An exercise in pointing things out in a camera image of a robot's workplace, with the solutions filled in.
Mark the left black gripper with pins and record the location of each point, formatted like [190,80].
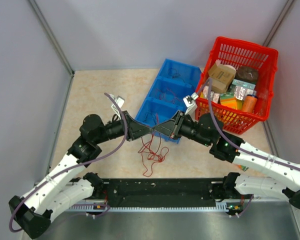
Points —
[135,129]

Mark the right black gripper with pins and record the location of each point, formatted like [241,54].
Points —
[172,128]

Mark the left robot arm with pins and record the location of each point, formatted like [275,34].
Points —
[35,210]

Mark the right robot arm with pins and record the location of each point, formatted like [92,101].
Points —
[282,177]

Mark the blue three-compartment bin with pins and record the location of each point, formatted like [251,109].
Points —
[174,81]

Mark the silver foil packets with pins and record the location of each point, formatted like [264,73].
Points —
[215,97]

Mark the lower brown cardboard box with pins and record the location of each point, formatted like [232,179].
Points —
[218,87]

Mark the brown cardboard box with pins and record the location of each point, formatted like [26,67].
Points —
[218,87]
[224,73]

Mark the yellow sponge pack in basket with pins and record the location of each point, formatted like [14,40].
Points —
[228,100]

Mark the upper brown cardboard box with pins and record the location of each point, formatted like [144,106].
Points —
[224,73]

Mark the teal tissue pack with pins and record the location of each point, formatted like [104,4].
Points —
[241,89]

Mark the orange bottle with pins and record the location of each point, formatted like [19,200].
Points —
[249,103]

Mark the orange yellow sponge pack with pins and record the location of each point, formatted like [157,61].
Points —
[243,168]

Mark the dark brown round item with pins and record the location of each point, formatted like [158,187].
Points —
[248,74]

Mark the red plastic basket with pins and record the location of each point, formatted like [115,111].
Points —
[240,53]

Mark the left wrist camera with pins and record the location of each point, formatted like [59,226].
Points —
[119,101]

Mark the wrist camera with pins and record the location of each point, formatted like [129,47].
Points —
[190,103]
[119,101]

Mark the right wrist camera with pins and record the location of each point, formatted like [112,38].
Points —
[190,103]

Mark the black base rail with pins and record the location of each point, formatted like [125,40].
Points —
[163,192]

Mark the white cable duct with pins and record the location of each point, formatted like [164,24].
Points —
[84,207]

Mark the left aluminium corner post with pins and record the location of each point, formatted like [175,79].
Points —
[50,36]

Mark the aluminium corner post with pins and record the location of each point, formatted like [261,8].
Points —
[278,22]
[50,36]

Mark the right aluminium corner post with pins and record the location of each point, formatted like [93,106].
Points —
[278,22]

